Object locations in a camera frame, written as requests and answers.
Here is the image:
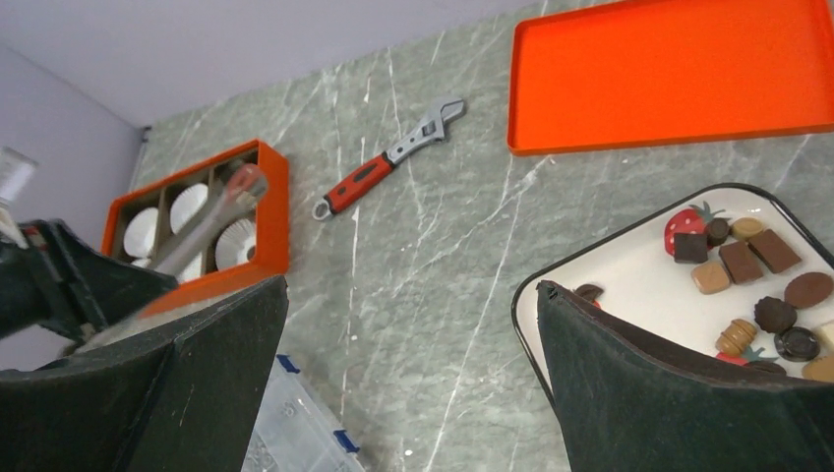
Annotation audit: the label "metal tongs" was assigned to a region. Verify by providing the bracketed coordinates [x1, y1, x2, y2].
[147, 163, 268, 276]

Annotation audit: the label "orange flat tray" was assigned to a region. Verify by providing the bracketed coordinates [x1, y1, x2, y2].
[506, 1, 833, 155]

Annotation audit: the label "orange chocolate box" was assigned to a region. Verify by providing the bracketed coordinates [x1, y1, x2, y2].
[101, 140, 290, 317]

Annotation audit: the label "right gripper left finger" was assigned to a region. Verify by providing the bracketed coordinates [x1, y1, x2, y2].
[1, 276, 288, 471]

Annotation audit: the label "dark square chocolate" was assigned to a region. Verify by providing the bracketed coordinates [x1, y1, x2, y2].
[673, 233, 709, 264]

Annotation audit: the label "brown rectangular chocolate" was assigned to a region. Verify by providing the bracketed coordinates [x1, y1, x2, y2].
[747, 229, 802, 273]

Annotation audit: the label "strawberry print white tray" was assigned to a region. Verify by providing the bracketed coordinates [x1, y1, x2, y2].
[510, 183, 833, 395]

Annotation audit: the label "dark leaf chocolate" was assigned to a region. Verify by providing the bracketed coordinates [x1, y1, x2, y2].
[573, 283, 605, 305]

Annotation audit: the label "brown oval chocolate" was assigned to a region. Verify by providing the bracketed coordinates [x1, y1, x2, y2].
[784, 271, 833, 309]

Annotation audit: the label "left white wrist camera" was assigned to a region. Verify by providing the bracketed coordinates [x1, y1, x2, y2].
[1, 147, 38, 250]

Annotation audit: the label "caramel square chocolate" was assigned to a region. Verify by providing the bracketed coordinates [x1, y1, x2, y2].
[690, 261, 732, 295]

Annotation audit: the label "white paper cup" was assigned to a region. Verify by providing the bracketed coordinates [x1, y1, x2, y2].
[123, 207, 158, 259]
[176, 253, 204, 283]
[169, 183, 209, 234]
[214, 218, 257, 270]

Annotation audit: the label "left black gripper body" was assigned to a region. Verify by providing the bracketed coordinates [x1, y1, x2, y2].
[1, 219, 178, 342]

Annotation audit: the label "clear plastic screw box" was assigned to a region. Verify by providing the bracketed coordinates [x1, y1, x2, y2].
[242, 354, 364, 472]

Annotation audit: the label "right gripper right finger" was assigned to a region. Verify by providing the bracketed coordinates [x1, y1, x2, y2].
[537, 281, 833, 471]

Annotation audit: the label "red handled adjustable wrench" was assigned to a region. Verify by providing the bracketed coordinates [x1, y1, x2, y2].
[312, 95, 466, 221]

